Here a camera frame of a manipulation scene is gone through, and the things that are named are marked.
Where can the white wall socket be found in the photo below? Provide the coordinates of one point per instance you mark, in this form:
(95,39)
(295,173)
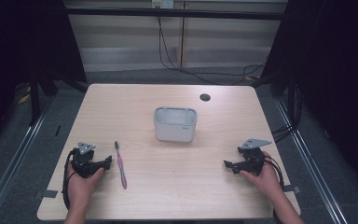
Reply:
(162,3)

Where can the white plastic container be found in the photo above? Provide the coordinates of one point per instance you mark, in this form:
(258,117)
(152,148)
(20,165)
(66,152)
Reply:
(175,126)

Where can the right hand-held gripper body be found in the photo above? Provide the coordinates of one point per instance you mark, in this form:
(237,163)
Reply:
(252,160)

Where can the person's left hand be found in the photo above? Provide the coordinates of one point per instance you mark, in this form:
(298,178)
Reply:
(82,186)

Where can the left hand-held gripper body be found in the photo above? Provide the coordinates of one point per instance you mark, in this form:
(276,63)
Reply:
(84,163)

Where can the small black floor strip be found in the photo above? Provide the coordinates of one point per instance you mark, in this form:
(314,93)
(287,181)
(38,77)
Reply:
(57,130)

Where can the person's right hand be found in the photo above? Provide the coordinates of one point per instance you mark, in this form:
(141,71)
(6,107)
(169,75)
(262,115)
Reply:
(265,180)

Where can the metal floor rail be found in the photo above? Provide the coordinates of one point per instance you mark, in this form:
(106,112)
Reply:
(313,168)
(11,168)

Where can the pink toothbrush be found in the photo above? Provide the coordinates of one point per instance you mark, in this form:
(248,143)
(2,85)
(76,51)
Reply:
(121,168)

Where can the yellow floor tape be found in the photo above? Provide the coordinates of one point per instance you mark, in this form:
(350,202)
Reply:
(24,98)

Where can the grey tape piece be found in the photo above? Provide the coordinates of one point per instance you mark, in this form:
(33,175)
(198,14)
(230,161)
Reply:
(292,189)
(46,194)

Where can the black curtain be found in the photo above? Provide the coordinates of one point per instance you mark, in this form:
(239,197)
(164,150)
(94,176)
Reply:
(335,77)
(18,56)

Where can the black table grommet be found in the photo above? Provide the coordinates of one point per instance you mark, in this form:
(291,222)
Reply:
(205,97)

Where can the black horizontal bar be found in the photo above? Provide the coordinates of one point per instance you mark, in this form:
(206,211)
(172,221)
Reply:
(174,13)

